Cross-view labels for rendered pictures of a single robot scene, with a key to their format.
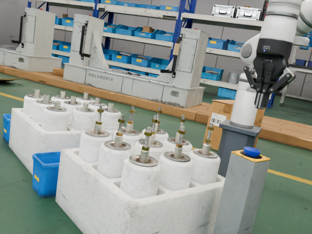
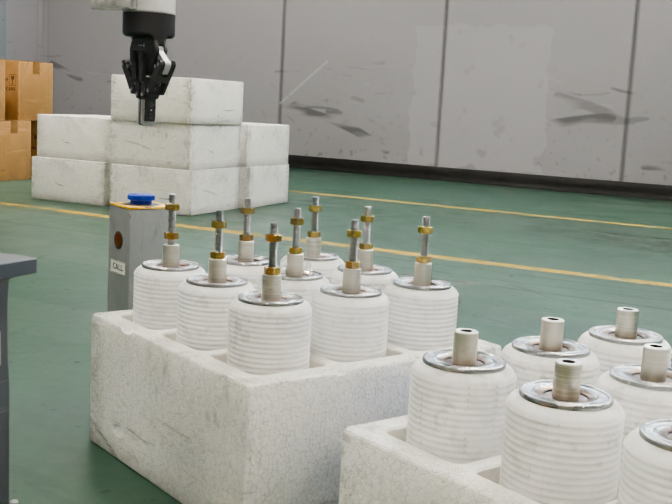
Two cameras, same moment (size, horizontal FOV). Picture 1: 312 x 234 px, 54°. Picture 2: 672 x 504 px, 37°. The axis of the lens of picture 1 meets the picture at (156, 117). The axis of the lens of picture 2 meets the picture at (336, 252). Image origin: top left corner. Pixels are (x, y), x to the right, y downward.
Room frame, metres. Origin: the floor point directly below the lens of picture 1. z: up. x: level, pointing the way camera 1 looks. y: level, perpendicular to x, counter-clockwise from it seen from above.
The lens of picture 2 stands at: (2.19, 0.12, 0.48)
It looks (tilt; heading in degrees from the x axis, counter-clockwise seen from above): 9 degrees down; 183
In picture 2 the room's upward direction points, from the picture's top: 3 degrees clockwise
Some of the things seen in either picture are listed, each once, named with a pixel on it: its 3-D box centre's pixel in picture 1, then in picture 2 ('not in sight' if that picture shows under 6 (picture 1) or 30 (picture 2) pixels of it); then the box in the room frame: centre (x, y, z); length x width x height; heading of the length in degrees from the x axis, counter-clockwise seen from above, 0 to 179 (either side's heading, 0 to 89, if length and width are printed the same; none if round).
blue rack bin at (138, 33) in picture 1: (148, 33); not in sight; (6.22, 0.42, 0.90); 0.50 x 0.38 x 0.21; 158
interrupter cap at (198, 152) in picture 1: (205, 153); (170, 266); (0.89, -0.16, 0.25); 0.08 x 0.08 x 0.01
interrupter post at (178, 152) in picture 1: (178, 152); (245, 252); (0.82, -0.08, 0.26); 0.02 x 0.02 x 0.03
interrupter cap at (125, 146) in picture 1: (117, 145); (364, 270); (0.83, 0.09, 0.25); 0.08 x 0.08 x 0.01
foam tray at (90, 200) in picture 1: (142, 192); (288, 394); (0.90, 0.00, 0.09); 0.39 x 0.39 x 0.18; 42
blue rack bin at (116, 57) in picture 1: (125, 57); not in sight; (6.39, 0.82, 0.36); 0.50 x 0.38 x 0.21; 157
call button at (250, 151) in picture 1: (251, 152); (141, 200); (0.74, -0.25, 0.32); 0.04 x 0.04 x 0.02
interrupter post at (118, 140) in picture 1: (118, 141); (365, 260); (0.83, 0.09, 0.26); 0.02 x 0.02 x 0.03
